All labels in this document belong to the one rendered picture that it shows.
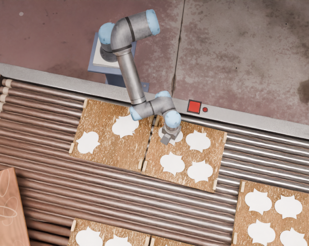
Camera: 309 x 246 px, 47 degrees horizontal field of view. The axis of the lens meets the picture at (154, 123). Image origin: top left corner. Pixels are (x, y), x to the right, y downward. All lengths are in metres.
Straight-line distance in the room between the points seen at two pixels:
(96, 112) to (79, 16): 1.59
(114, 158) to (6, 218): 0.62
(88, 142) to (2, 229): 0.61
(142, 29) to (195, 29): 1.76
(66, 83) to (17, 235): 0.88
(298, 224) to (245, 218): 0.28
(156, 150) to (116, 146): 0.22
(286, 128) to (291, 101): 1.12
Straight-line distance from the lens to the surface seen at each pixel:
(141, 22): 1.67
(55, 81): 2.23
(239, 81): 3.23
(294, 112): 3.27
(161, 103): 1.76
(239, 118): 2.13
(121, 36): 1.66
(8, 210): 2.00
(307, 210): 2.12
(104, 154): 2.02
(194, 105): 2.10
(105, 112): 2.08
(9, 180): 2.02
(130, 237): 1.96
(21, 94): 2.26
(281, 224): 2.07
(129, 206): 1.98
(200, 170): 1.99
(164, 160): 1.98
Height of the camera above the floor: 2.90
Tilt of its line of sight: 74 degrees down
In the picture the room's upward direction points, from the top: 1 degrees counter-clockwise
